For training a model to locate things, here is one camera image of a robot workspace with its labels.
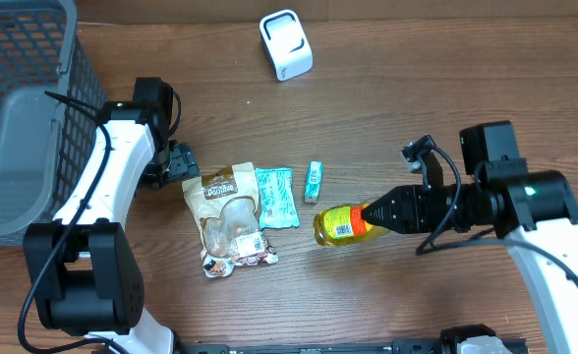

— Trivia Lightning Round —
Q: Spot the brown snack packet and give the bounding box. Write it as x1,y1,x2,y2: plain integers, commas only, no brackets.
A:
182,162,279,278

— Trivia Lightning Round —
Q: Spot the clear yellow liquid bottle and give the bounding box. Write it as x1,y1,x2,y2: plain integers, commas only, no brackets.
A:
313,204,389,247

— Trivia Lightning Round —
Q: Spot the teal Kleenex tissue pack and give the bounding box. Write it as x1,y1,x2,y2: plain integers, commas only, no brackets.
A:
304,160,323,204

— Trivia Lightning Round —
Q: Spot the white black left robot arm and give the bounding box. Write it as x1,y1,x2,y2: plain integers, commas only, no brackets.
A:
17,77,200,353

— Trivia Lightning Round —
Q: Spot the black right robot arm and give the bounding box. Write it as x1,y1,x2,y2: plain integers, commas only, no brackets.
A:
362,121,578,353

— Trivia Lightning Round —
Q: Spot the white barcode scanner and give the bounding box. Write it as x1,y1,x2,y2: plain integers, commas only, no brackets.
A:
259,9,314,82

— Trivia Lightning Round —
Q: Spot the grey plastic mesh basket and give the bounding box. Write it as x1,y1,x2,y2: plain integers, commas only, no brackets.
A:
0,0,106,246

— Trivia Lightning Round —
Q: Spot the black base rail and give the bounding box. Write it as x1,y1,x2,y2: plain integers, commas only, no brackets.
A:
174,324,530,354

